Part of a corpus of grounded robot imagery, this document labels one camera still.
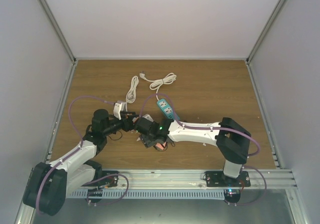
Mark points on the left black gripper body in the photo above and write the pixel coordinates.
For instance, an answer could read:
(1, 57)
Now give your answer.
(126, 127)

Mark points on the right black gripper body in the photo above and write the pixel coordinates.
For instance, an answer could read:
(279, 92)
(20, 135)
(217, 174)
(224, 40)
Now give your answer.
(149, 142)

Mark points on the pink charger plug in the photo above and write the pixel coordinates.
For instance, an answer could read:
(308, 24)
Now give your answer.
(161, 146)

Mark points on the teal power strip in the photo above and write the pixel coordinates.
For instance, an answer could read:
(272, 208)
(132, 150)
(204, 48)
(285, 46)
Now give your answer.
(166, 109)

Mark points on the orange power strip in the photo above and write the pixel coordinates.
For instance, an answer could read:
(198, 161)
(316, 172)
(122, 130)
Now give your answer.
(131, 119)

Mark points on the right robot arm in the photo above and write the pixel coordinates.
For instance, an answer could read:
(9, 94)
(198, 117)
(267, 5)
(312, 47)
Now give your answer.
(228, 136)

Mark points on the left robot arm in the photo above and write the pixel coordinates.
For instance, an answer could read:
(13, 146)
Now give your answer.
(50, 183)

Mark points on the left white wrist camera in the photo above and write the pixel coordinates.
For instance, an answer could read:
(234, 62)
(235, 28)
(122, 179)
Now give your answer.
(119, 107)

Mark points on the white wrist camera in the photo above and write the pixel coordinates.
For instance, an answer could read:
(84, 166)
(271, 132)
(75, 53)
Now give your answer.
(148, 117)
(119, 107)

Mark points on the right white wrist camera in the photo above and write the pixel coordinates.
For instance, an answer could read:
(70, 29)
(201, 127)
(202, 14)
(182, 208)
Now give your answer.
(148, 117)

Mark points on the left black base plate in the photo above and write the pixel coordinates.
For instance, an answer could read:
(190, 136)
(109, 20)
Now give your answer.
(102, 181)

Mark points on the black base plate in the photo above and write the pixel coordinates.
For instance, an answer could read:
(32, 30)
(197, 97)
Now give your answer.
(102, 181)
(233, 187)

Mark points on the grey slotted cable duct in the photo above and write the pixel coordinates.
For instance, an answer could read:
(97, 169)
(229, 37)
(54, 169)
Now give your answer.
(159, 194)

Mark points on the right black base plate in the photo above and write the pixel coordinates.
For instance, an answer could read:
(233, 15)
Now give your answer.
(233, 187)

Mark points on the aluminium front rail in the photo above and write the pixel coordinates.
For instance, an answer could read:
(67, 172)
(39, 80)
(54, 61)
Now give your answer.
(193, 179)

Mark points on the right aluminium frame post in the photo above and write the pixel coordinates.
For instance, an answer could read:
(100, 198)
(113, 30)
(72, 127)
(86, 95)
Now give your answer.
(272, 18)

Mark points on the aluminium frame post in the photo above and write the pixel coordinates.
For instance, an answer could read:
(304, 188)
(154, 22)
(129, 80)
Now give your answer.
(272, 18)
(57, 30)

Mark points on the left aluminium frame post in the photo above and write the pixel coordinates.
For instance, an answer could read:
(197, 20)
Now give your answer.
(57, 30)

